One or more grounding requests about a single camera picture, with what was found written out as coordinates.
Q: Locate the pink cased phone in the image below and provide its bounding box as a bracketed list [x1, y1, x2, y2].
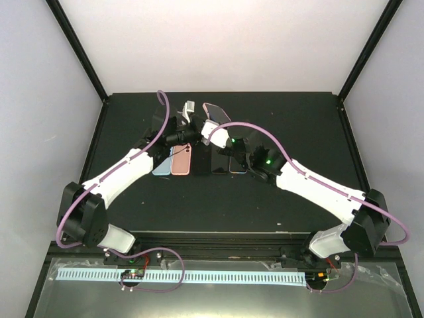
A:
[229, 157, 246, 174]
[203, 103, 231, 125]

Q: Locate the black phone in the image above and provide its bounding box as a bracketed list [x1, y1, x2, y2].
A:
[191, 142, 211, 176]

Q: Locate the black phone case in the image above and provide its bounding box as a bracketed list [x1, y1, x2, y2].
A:
[211, 149, 229, 174]

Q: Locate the pink phone case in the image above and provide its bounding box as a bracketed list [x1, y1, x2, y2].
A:
[171, 144, 191, 176]

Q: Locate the blue phone case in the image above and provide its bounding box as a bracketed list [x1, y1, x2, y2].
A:
[152, 148, 173, 176]

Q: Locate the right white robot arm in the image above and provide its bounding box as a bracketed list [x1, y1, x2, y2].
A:
[201, 121, 390, 267]

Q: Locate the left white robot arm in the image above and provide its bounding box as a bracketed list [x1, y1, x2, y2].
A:
[56, 104, 209, 264]

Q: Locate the right small circuit board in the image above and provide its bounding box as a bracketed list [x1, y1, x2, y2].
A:
[305, 272, 331, 283]

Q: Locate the small circuit board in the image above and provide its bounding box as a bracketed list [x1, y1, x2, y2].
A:
[121, 269, 145, 280]
[305, 272, 331, 283]

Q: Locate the left small circuit board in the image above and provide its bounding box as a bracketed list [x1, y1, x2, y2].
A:
[121, 269, 145, 280]

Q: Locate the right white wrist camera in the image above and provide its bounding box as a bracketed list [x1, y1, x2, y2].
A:
[201, 119, 232, 149]

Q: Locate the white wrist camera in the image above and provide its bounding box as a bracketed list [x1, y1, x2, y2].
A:
[182, 101, 195, 123]
[201, 119, 232, 149]

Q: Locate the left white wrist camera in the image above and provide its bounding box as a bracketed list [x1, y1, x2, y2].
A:
[182, 101, 195, 123]

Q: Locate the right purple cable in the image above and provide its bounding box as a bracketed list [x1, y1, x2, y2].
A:
[208, 121, 410, 246]

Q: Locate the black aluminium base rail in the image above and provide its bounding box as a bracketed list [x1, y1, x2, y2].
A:
[102, 231, 401, 266]

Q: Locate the white slotted cable duct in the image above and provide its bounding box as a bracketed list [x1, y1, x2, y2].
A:
[56, 268, 306, 287]

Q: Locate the left black frame post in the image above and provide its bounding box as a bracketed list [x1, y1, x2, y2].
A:
[45, 0, 109, 103]

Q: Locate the black frame post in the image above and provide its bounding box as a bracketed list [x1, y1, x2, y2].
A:
[338, 0, 403, 107]
[45, 0, 109, 103]

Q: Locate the right black frame post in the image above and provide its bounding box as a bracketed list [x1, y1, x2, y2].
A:
[338, 0, 403, 107]

